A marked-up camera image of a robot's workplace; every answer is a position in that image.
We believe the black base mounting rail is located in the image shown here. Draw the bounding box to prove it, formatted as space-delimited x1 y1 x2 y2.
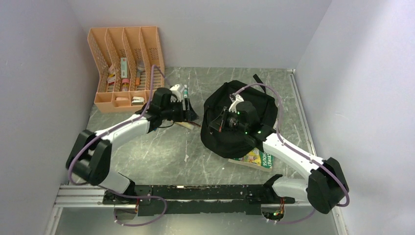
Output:
102 185 295 216

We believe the aluminium side rail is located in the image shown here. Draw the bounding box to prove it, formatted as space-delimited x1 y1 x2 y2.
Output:
286 69 317 156

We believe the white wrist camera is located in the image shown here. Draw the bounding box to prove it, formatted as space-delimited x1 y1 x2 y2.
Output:
229 94 244 113
170 84 185 102

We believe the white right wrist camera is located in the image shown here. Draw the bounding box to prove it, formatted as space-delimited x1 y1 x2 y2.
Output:
229 94 244 113

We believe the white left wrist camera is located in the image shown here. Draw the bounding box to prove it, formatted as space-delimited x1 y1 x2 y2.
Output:
170 84 185 102

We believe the black student backpack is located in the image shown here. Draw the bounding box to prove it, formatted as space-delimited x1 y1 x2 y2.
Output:
200 80 278 159

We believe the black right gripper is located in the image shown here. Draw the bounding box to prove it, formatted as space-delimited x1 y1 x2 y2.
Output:
209 107 248 135

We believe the peach plastic desk organizer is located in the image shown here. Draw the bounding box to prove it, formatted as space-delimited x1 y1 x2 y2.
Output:
87 26 165 113

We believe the tall white pink box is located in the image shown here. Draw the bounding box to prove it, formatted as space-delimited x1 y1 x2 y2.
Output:
120 57 128 79

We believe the green treehouse book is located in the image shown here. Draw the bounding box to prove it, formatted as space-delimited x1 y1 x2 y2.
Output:
228 148 274 172

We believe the orange marker in organizer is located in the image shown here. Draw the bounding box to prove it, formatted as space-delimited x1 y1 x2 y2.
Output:
135 70 141 86

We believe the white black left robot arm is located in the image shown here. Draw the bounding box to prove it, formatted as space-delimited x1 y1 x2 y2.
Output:
66 84 198 204

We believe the white green glue stick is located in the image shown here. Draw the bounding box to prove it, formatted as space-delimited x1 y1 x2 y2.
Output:
183 85 188 99

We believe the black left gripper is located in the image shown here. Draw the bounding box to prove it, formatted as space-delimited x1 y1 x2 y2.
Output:
161 97 198 122

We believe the white stapler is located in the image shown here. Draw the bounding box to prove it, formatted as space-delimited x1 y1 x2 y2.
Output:
131 96 145 106

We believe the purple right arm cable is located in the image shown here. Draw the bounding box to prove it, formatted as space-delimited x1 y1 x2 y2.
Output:
234 83 350 225

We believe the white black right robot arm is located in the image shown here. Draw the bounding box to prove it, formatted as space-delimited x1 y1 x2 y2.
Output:
206 101 350 214

